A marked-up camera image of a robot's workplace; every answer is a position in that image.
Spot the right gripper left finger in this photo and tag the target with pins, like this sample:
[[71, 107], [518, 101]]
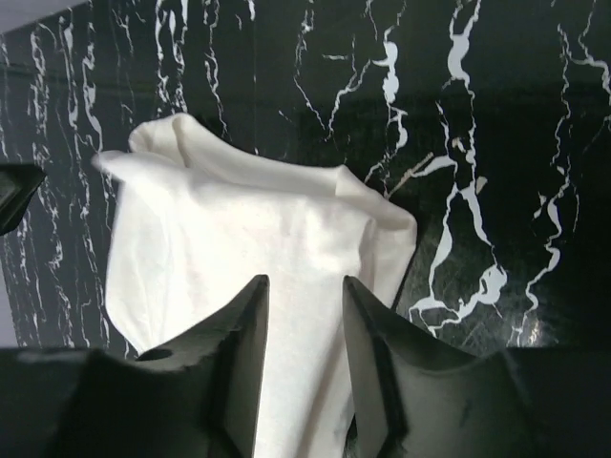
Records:
[[196, 395]]

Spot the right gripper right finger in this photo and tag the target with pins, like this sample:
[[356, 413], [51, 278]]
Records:
[[415, 396]]

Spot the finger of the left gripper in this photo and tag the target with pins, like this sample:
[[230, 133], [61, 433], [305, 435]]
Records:
[[19, 181]]

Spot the white t shirt red print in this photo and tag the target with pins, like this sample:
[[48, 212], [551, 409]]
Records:
[[197, 219]]

